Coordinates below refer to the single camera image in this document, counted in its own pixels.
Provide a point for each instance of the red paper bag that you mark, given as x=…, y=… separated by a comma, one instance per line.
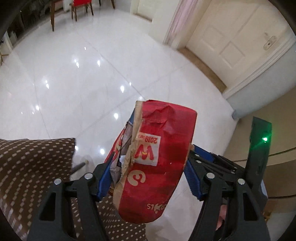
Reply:
x=148, y=158

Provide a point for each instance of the pink hanging curtain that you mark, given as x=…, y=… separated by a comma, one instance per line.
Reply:
x=178, y=22

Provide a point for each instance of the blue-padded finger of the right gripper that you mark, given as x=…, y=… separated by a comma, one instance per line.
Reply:
x=203, y=153

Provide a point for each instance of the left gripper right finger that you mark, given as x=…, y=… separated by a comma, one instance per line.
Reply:
x=229, y=210

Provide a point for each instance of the cream panel door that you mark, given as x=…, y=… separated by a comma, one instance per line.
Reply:
x=235, y=38

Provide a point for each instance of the black table leg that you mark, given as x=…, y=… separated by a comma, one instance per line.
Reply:
x=78, y=167

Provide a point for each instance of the person's right hand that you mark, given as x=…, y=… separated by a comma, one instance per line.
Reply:
x=222, y=215

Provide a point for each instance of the red covered wooden chair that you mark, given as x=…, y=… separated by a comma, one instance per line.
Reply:
x=75, y=4

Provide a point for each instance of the dark wooden dining table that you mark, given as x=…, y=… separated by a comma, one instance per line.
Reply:
x=52, y=11

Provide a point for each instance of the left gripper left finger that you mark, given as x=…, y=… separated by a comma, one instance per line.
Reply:
x=54, y=219

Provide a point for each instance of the brown dotted tablecloth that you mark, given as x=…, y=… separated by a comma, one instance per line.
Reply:
x=28, y=168

